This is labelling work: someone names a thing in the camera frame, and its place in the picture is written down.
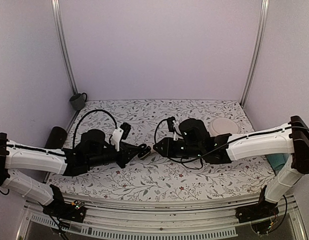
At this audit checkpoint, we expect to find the white round plate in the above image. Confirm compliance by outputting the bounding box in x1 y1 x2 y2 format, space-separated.
208 118 241 137

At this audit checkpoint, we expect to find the floral patterned table mat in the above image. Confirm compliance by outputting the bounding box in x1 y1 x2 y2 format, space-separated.
47 100 275 202

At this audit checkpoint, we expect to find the aluminium frame post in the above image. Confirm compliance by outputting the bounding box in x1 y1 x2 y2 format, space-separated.
50 0 79 94
240 0 270 109

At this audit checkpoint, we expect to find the grey mug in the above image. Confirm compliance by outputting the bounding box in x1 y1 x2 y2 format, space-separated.
69 92 88 111

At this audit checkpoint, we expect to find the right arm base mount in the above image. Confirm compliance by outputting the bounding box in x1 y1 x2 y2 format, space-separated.
235 199 279 223

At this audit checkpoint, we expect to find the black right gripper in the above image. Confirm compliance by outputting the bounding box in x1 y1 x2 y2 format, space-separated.
153 137 204 159

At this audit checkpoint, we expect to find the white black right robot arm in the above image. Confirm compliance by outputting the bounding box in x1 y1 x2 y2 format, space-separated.
153 115 309 218

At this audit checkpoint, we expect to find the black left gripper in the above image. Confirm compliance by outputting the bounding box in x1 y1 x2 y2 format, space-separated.
87 142 141 169

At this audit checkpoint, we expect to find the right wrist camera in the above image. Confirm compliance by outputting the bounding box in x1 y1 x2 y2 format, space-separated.
166 116 179 141

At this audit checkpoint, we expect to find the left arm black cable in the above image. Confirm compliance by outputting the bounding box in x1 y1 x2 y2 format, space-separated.
73 108 118 148

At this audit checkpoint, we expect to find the right aluminium frame post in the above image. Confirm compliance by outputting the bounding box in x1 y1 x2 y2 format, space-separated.
240 0 270 109

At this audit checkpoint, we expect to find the black cylinder object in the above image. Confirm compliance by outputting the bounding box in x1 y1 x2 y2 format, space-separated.
45 126 68 149

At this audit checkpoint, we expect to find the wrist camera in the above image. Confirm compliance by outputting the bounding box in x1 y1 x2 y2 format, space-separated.
110 122 132 152
166 116 179 141

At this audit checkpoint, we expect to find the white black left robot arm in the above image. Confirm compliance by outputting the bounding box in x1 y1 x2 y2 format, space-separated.
0 128 151 217

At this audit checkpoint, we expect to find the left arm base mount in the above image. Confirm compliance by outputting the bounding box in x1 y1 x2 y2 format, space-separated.
42 200 87 223

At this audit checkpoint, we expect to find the teal rolled towel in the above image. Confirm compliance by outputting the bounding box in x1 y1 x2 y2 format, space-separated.
266 153 287 171

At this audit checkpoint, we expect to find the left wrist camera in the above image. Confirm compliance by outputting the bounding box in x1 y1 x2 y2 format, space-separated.
110 122 132 152

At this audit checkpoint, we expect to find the front aluminium rail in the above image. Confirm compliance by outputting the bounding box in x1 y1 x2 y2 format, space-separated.
16 193 308 240

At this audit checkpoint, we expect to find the left aluminium frame post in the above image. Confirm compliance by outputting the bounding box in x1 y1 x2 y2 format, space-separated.
50 0 79 94

